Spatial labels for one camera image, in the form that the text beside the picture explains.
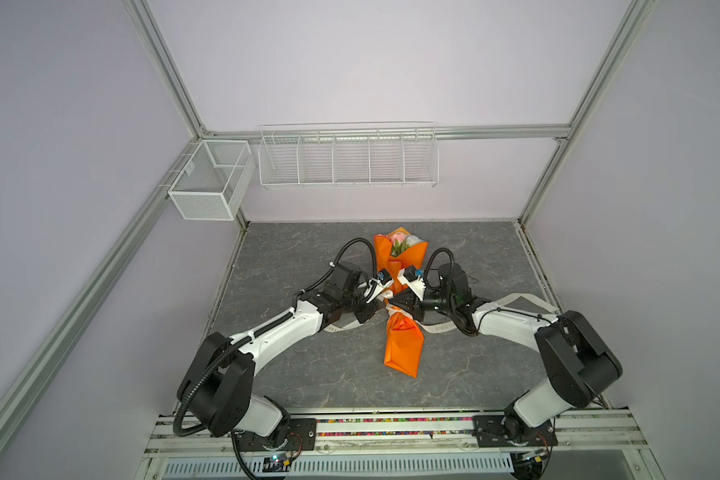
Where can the orange yellow wrapping paper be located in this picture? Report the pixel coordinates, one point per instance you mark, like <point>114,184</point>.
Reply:
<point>404,337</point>

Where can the cream printed ribbon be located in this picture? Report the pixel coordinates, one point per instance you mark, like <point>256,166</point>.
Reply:
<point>516,316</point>

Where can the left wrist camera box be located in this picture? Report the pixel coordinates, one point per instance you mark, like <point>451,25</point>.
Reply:
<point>381,281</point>

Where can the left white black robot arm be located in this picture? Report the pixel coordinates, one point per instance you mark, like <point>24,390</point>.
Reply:
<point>216,393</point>

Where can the white fake rose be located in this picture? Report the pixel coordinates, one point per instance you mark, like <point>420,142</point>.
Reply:
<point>412,240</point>

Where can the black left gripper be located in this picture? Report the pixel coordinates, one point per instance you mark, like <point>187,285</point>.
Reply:
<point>370,309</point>

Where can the aluminium mounting rail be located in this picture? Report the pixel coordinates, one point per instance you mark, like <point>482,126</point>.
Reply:
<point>335,432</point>

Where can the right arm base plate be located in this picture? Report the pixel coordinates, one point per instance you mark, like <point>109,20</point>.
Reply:
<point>501,430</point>

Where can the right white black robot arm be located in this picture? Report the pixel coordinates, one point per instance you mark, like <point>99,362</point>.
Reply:
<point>579,365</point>

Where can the white vent grille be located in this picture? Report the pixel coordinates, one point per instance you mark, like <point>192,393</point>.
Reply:
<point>336,466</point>

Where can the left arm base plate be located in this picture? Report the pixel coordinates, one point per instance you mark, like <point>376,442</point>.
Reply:
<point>299,433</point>

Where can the long white wire basket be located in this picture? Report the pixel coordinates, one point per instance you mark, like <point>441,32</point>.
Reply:
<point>350,154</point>

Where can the small white mesh basket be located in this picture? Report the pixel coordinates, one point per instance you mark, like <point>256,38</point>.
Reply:
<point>212,183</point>

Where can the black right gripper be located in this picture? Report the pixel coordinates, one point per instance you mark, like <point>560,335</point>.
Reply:
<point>413,303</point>

